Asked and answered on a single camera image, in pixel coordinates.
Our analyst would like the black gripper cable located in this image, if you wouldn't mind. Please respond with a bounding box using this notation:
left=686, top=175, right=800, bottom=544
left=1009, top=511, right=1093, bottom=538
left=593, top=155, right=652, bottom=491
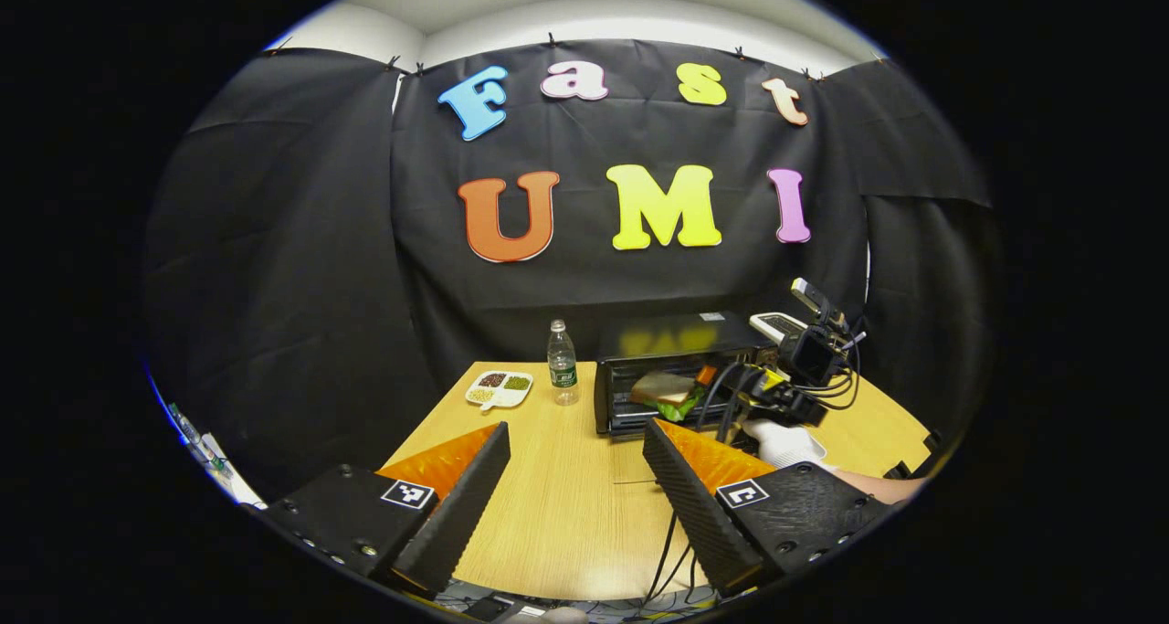
left=694, top=361, right=759, bottom=444

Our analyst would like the white toaster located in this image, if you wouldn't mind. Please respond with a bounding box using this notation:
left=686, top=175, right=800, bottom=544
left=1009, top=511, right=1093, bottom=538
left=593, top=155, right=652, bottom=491
left=749, top=312, right=809, bottom=344

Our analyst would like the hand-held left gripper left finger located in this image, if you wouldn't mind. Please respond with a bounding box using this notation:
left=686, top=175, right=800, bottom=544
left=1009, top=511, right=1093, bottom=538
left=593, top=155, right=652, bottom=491
left=247, top=421, right=512, bottom=598

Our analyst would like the black electric oven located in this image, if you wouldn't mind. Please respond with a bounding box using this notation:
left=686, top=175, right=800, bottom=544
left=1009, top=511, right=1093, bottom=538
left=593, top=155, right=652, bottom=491
left=594, top=311, right=786, bottom=486

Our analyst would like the white and blue clutter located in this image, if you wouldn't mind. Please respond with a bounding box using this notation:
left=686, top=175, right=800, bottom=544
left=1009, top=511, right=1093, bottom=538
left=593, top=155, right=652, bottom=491
left=164, top=403, right=266, bottom=508

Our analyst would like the white bread lettuce sandwich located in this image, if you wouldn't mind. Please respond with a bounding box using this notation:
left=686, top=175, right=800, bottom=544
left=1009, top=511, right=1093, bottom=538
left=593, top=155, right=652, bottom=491
left=630, top=371, right=706, bottom=422

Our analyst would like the white divided dish with beans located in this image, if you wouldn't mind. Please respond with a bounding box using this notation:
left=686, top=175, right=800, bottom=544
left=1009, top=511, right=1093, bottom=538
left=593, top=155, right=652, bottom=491
left=465, top=370, right=534, bottom=412

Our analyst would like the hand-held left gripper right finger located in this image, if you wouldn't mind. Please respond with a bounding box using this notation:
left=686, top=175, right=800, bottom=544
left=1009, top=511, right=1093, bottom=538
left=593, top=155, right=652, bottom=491
left=642, top=418, right=891, bottom=598

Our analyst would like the black backdrop cloth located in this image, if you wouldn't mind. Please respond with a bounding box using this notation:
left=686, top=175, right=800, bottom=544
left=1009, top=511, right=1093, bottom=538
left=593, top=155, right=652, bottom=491
left=142, top=39, right=1001, bottom=506

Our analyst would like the clear plastic water bottle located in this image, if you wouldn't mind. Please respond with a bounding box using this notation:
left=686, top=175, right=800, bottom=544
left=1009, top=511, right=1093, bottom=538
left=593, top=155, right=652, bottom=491
left=546, top=319, right=581, bottom=407

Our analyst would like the black hanging cable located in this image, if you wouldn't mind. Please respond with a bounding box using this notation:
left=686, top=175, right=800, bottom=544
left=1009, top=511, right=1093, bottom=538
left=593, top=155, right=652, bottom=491
left=639, top=510, right=718, bottom=607

